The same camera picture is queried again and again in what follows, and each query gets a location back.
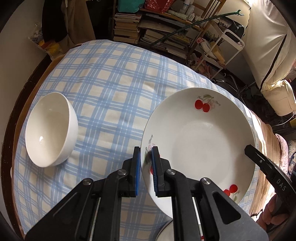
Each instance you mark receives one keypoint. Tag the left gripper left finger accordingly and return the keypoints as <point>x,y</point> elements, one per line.
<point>91,210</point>

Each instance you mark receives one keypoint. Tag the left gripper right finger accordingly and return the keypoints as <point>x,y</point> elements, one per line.
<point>201,210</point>

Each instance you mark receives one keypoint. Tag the cherry plate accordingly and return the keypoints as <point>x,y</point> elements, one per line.
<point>166,233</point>
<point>202,133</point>

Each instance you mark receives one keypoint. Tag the plain white bowl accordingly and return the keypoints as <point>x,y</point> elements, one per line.
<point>51,130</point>

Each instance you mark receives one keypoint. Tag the person's right hand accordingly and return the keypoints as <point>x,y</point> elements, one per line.
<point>278,226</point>

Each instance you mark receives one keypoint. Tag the brown blanket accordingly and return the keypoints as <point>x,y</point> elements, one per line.
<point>266,153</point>

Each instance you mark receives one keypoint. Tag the blue white plaid tablecloth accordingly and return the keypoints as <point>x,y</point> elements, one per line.
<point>114,88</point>

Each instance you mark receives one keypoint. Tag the white folded mattress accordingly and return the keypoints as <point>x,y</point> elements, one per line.
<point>270,53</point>

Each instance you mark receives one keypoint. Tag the white rolling cart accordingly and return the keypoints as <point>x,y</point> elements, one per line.
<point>212,54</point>

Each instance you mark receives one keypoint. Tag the wooden shelf unit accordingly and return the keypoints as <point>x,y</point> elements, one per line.
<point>154,26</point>

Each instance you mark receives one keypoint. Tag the green clothes pole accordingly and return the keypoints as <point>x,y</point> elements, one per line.
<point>194,24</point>

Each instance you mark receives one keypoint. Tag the stack of books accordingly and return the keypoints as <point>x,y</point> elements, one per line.
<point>126,28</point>

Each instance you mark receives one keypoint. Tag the red patterned bag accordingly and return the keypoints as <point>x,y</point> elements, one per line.
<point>159,6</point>

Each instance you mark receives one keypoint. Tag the teal shopping bag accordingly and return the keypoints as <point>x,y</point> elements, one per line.
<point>130,6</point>

